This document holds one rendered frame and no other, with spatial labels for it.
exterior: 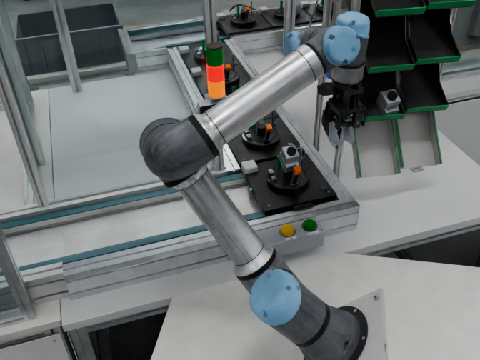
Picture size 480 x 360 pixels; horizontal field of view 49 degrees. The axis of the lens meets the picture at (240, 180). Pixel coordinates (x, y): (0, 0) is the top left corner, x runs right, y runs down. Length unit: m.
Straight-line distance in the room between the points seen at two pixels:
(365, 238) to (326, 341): 0.56
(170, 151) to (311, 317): 0.47
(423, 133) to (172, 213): 0.86
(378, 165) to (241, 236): 0.67
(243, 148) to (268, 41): 1.05
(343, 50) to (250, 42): 1.73
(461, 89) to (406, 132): 0.83
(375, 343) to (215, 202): 0.46
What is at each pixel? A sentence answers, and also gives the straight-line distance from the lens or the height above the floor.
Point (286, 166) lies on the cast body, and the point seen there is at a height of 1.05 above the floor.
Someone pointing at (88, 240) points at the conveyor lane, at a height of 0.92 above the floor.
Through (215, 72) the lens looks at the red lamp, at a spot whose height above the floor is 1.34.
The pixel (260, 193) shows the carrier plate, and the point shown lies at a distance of 1.65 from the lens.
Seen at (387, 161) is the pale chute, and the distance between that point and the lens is 1.75.
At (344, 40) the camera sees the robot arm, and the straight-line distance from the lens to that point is 1.06.
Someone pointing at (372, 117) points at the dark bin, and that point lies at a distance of 1.60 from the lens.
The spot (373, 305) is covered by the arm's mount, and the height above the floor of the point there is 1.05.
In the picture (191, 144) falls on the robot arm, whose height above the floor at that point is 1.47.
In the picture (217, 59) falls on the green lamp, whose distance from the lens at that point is 1.51.
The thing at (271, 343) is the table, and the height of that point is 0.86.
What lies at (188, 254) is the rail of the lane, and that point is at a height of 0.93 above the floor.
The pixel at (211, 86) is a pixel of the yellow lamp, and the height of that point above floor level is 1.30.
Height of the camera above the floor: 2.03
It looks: 38 degrees down
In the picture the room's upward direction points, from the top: 2 degrees counter-clockwise
